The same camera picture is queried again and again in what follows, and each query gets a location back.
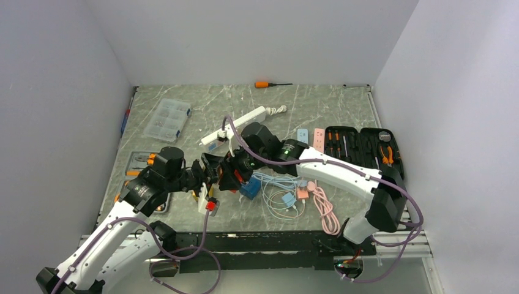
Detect light blue charger plug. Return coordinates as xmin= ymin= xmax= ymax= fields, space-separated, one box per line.
xmin=282 ymin=192 xmax=296 ymax=208

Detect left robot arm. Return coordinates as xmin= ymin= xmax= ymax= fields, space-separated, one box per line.
xmin=36 ymin=147 xmax=241 ymax=293

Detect red cube adapter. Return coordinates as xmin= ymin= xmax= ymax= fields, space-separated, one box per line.
xmin=233 ymin=170 xmax=244 ymax=184

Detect clear plastic screw organizer box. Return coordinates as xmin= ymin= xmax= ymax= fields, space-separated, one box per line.
xmin=143 ymin=99 xmax=192 ymax=142

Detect peach cube charger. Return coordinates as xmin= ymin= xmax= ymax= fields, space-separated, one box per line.
xmin=207 ymin=184 xmax=219 ymax=197

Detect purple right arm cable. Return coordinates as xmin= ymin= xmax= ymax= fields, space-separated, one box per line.
xmin=222 ymin=114 xmax=425 ymax=284

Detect small pink plug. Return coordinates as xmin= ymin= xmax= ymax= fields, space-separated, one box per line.
xmin=296 ymin=187 xmax=309 ymax=201

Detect orange screwdriver at back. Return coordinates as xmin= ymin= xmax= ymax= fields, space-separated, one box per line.
xmin=254 ymin=81 xmax=293 ymax=89

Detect pink round plug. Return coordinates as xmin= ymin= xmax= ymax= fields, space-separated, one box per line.
xmin=307 ymin=181 xmax=317 ymax=192

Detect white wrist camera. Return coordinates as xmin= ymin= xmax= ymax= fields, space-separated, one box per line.
xmin=217 ymin=129 xmax=228 ymax=141
xmin=198 ymin=183 xmax=220 ymax=216

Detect black open tool case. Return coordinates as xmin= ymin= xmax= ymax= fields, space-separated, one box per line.
xmin=324 ymin=126 xmax=405 ymax=178

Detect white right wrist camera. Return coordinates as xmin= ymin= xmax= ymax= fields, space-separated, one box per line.
xmin=217 ymin=129 xmax=228 ymax=141

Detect white round plug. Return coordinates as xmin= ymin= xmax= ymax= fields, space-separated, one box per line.
xmin=265 ymin=105 xmax=287 ymax=116

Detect light blue power strip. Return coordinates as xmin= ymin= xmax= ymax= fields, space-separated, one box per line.
xmin=297 ymin=129 xmax=309 ymax=144

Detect pink power strip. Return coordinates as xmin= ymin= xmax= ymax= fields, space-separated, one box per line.
xmin=313 ymin=128 xmax=325 ymax=153

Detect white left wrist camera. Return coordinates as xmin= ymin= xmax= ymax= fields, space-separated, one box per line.
xmin=198 ymin=183 xmax=220 ymax=216

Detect blue cube charger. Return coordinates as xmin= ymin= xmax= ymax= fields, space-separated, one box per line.
xmin=239 ymin=177 xmax=262 ymax=200

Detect blue red pen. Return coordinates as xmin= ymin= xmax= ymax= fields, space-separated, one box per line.
xmin=120 ymin=97 xmax=133 ymax=135

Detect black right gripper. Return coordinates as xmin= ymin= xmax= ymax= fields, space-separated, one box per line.
xmin=220 ymin=143 xmax=269 ymax=192

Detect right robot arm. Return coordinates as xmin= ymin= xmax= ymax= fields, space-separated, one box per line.
xmin=216 ymin=122 xmax=408 ymax=254

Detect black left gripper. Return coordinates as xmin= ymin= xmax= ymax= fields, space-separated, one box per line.
xmin=165 ymin=152 xmax=223 ymax=199

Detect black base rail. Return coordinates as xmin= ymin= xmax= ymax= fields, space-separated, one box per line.
xmin=175 ymin=230 xmax=376 ymax=270

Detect white power strip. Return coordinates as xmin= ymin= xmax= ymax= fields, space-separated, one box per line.
xmin=200 ymin=106 xmax=267 ymax=153

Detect long nose orange pliers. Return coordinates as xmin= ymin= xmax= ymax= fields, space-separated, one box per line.
xmin=379 ymin=145 xmax=394 ymax=167

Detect grey open tool case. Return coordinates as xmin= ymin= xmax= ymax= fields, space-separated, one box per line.
xmin=114 ymin=151 xmax=171 ymax=214

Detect light blue coiled cable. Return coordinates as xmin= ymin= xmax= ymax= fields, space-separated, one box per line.
xmin=253 ymin=172 xmax=303 ymax=208

